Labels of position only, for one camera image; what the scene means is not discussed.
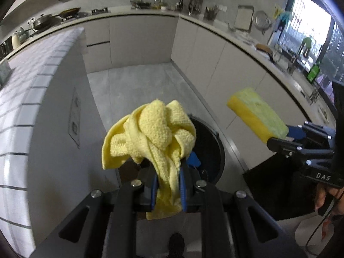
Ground yellow cloth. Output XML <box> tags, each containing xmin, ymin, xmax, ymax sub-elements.
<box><xmin>101</xmin><ymin>99</ymin><xmax>196</xmax><ymax>221</ymax></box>

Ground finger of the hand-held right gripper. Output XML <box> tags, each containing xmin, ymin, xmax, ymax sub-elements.
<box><xmin>286</xmin><ymin>122</ymin><xmax>336</xmax><ymax>143</ymax></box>
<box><xmin>267</xmin><ymin>137</ymin><xmax>335</xmax><ymax>167</ymax></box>

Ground green box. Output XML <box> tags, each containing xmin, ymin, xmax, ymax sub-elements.
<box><xmin>306</xmin><ymin>63</ymin><xmax>321</xmax><ymax>84</ymax></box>

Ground metal faucet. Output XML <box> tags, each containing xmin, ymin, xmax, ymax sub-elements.
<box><xmin>286</xmin><ymin>52</ymin><xmax>300</xmax><ymax>73</ymax></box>

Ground white bag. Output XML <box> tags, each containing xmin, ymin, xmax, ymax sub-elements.
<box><xmin>294</xmin><ymin>210</ymin><xmax>336</xmax><ymax>248</ymax></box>

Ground yellow green sponge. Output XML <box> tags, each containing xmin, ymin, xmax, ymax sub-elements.
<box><xmin>227</xmin><ymin>87</ymin><xmax>290</xmax><ymax>143</ymax></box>

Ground blue cloth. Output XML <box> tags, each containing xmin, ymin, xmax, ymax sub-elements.
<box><xmin>187</xmin><ymin>151</ymin><xmax>201</xmax><ymax>167</ymax></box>

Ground grey kettle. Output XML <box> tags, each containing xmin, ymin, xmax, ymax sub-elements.
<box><xmin>17</xmin><ymin>27</ymin><xmax>29</xmax><ymax>42</ymax></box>

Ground white socket panel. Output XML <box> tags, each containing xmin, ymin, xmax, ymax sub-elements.
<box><xmin>68</xmin><ymin>87</ymin><xmax>81</xmax><ymax>149</ymax></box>

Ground barred window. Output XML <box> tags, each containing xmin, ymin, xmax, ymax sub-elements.
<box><xmin>285</xmin><ymin>0</ymin><xmax>344</xmax><ymax>86</ymax></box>

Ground wooden board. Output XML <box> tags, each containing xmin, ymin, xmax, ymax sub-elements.
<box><xmin>255</xmin><ymin>43</ymin><xmax>275</xmax><ymax>57</ymax></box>

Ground black floor mat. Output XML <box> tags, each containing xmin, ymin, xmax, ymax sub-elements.
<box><xmin>242</xmin><ymin>150</ymin><xmax>320</xmax><ymax>221</ymax></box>

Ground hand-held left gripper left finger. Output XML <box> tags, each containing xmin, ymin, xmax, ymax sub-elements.
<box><xmin>32</xmin><ymin>164</ymin><xmax>160</xmax><ymax>258</ymax></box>

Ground black trash bin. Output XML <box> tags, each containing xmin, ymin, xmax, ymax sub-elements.
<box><xmin>185</xmin><ymin>114</ymin><xmax>226</xmax><ymax>186</ymax></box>

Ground person's right hand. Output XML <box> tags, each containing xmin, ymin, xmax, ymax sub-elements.
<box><xmin>314</xmin><ymin>184</ymin><xmax>344</xmax><ymax>221</ymax></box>

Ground knife and utensil rack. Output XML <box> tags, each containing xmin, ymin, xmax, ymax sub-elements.
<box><xmin>187</xmin><ymin>0</ymin><xmax>203</xmax><ymax>15</ymax></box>

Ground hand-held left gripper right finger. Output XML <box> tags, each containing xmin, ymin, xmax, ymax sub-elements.
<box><xmin>179</xmin><ymin>161</ymin><xmax>307</xmax><ymax>258</ymax></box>

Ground grey kitchen counter cabinets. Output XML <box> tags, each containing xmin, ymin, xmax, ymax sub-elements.
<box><xmin>0</xmin><ymin>8</ymin><xmax>339</xmax><ymax>172</ymax></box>

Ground wok with lid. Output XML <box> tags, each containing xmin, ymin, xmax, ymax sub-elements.
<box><xmin>32</xmin><ymin>13</ymin><xmax>61</xmax><ymax>30</ymax></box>

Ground frying pan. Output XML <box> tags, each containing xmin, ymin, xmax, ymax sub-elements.
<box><xmin>58</xmin><ymin>7</ymin><xmax>81</xmax><ymax>17</ymax></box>

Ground utensil holder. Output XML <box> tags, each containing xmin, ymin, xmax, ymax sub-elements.
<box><xmin>204</xmin><ymin>5</ymin><xmax>219</xmax><ymax>20</ymax></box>

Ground black microwave oven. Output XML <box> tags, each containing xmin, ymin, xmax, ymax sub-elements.
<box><xmin>0</xmin><ymin>40</ymin><xmax>13</xmax><ymax>57</ymax></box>

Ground black cable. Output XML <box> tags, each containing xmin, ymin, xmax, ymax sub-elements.
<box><xmin>305</xmin><ymin>193</ymin><xmax>344</xmax><ymax>257</ymax></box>

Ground black gas stove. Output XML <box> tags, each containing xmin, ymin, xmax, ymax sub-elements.
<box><xmin>60</xmin><ymin>7</ymin><xmax>111</xmax><ymax>20</ymax></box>

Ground hanging green garment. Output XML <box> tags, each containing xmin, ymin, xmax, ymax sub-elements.
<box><xmin>300</xmin><ymin>36</ymin><xmax>313</xmax><ymax>55</ymax></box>

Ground hanging teal garment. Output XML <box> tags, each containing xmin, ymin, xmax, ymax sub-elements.
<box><xmin>278</xmin><ymin>10</ymin><xmax>293</xmax><ymax>33</ymax></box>

